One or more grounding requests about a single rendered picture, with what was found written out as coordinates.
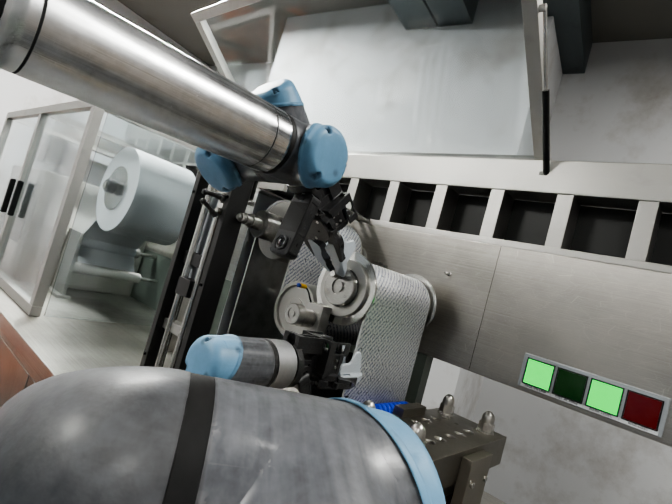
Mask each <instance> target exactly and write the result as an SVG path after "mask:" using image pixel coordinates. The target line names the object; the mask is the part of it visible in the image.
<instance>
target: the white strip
mask: <svg viewBox="0 0 672 504"><path fill-rule="evenodd" d="M256 192H258V195H257V198H256V202H255V205H254V208H253V212H252V214H255V213H257V212H258V211H260V210H264V211H266V210H267V209H268V208H269V207H270V206H271V205H272V204H273V203H275V202H277V201H279V200H289V201H292V199H293V198H291V197H289V196H287V195H285V194H282V193H280V192H278V191H270V190H262V189H258V188H256ZM254 238H255V237H254V236H253V235H252V234H251V232H250V228H249V227H248V229H247V232H246V236H245V239H244V243H243V246H242V249H241V253H240V256H239V260H238V263H237V266H236V270H235V273H234V277H233V280H232V284H231V287H230V290H229V294H228V297H227V301H226V304H225V307H224V311H223V314H222V318H221V321H220V324H219V328H218V331H217V335H225V334H227V331H228V328H229V324H230V321H231V317H232V314H233V310H234V307H235V304H236V300H237V297H238V293H239V290H240V286H241V283H242V280H243V276H244V273H245V269H246V266H247V262H248V259H249V256H250V252H251V249H252V245H253V242H254Z"/></svg>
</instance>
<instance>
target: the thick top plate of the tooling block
mask: <svg viewBox="0 0 672 504"><path fill-rule="evenodd" d="M438 409H439V408H433V409H426V411H425V415H420V416H413V417H406V418H401V417H399V416H397V415H395V414H393V415H395V416H396V417H398V418H399V419H401V420H402V421H403V422H405V423H406V424H407V425H408V426H409V427H410V428H411V426H412V425H413V424H415V423H420V424H422V425H423V426H424V428H425V431H426V436H425V441H426V445H425V448H426V449H427V451H428V453H429V455H430V457H431V459H432V461H433V463H434V465H435V468H436V470H437V473H438V476H439V479H440V482H441V485H442V488H443V489H445V488H447V487H449V486H452V485H454V484H456V480H457V476H458V472H459V469H460V465H461V461H462V457H463V456H466V455H469V454H472V453H475V452H478V451H481V450H485V451H487V452H489V453H491V454H493V456H492V459H491V463H490V467H489V468H492V467H494V466H496V465H498V464H500V462H501V458H502V454H503V450H504V446H505V442H506V438H507V437H506V436H503V435H501V434H499V433H497V432H495V431H494V432H493V433H494V435H493V436H492V435H487V434H484V433H482V432H480V431H478V430H477V429H476V428H477V427H478V424H477V423H475V422H473V421H471V420H468V419H466V418H464V417H462V416H460V415H457V414H455V413H453V415H454V416H453V417H450V416H446V415H443V414H441V413H440V412H438Z"/></svg>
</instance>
